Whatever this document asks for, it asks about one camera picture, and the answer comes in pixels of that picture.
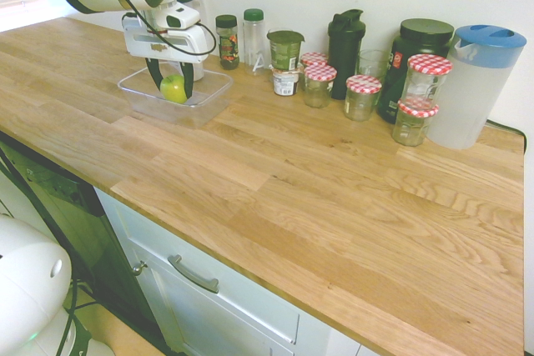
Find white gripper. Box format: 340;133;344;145
121;13;214;102

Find green apple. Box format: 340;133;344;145
159;74;189;105

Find clear plastic container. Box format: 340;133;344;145
117;67;234;130

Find spice jar dark lid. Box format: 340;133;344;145
214;14;241;71

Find clear bottle green cap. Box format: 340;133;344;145
242;8;267;76

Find white yogurt cup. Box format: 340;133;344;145
269;63;305;98

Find green yogurt cup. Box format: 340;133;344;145
266;29;306;72

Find glass jar red checked lid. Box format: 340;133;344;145
300;52;330;69
390;99;441;148
344;74;383;123
303;64;338;109

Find black shaker bottle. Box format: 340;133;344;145
327;8;365;101

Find clear drinking glass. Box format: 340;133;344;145
357;49;391;83

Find white kitchen cabinet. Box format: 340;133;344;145
93;186;368;356

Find tall jar red checked lid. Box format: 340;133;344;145
405;54;454;112

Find black protein powder tub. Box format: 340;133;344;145
376;18;456;125

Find plastic pitcher blue lid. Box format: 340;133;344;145
425;24;528;150

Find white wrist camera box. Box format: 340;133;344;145
164;5;202;31

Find metal drawer handle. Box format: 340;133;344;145
167;253;220;295

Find black cables at robot base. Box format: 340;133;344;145
56;276;99;356

